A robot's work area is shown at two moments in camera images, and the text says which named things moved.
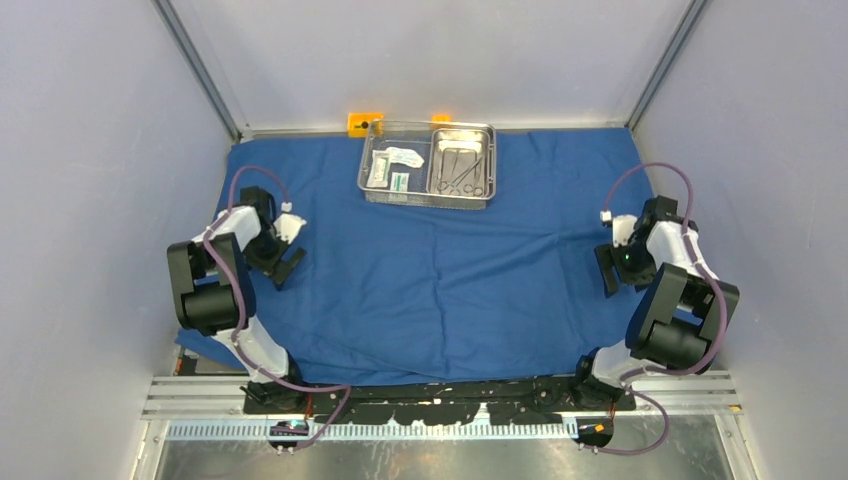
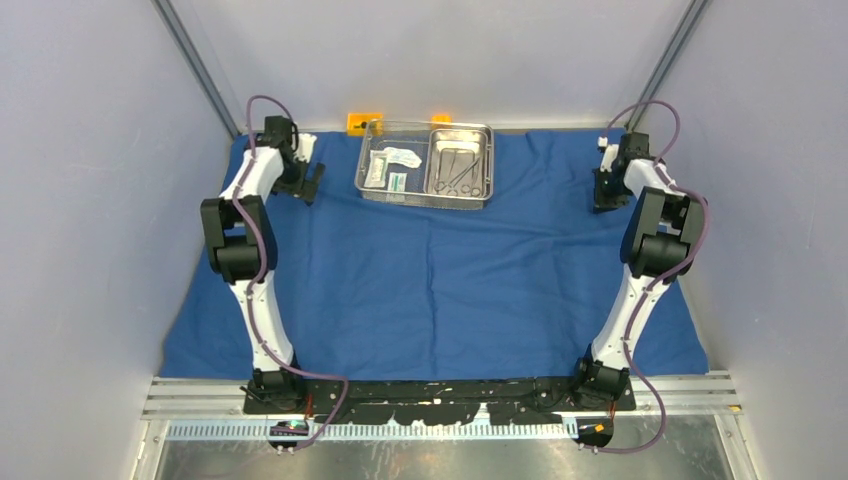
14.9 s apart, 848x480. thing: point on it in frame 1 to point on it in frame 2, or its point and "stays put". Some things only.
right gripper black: [640, 279] to [601, 202]
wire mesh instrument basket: [443, 164] stays put
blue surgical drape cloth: [394, 294] stays put
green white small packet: [399, 181] stays put
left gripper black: [280, 269] to [302, 189]
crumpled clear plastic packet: [406, 156] stays put
